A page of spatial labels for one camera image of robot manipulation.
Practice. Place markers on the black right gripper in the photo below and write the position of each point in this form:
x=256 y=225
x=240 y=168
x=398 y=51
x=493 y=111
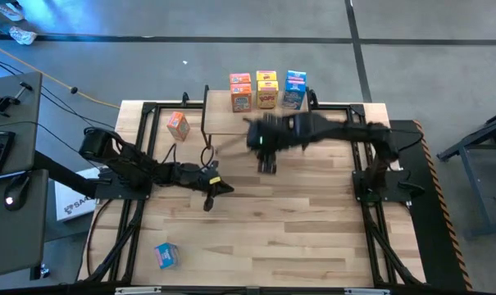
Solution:
x=276 y=133

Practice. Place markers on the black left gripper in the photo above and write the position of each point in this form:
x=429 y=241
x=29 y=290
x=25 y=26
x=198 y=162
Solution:
x=206 y=180

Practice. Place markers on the yellow Corn Pops cereal box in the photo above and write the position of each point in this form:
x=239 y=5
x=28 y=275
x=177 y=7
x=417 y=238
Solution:
x=267 y=98
x=266 y=75

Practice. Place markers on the orange Frosted Mini Wheats box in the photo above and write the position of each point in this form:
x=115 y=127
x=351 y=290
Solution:
x=242 y=100
x=178 y=126
x=240 y=78

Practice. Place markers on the blue Rice Krispies cereal box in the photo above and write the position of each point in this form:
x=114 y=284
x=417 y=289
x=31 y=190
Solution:
x=167 y=256
x=292 y=96
x=297 y=75

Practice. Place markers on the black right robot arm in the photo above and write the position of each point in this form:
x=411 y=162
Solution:
x=346 y=129

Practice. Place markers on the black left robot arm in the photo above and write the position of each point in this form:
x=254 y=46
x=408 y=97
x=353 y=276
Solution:
x=128 y=164

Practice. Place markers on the yellow gripper label tag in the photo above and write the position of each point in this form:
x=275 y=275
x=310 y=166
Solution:
x=215 y=180

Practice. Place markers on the white box with logo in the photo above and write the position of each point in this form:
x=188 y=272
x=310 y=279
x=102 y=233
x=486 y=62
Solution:
x=73 y=205

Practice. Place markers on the small black ball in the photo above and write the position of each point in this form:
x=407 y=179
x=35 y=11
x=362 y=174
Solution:
x=74 y=89

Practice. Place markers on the black floor mat hazard edge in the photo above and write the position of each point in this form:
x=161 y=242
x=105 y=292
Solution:
x=436 y=229

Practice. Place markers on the black computer mouse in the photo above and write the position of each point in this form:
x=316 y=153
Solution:
x=17 y=190

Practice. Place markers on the dark grey side desk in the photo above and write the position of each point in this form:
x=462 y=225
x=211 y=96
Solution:
x=14 y=237
x=22 y=123

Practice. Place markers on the person's shoe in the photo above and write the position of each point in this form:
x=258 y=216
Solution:
x=10 y=11
x=22 y=35

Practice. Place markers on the wooden shelf black metal frame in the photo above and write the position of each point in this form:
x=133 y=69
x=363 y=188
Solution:
x=227 y=119

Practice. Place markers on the black aluminium table frame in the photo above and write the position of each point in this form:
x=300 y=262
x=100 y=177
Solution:
x=149 y=107

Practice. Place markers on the silver metal bracket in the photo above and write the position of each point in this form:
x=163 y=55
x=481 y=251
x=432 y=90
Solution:
x=137 y=291
x=366 y=291

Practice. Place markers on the grey metal cart frame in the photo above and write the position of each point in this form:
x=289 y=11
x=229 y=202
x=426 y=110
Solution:
x=475 y=192

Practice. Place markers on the black desk clamp mount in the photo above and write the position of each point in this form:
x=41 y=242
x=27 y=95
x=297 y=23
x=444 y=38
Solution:
x=1 y=101

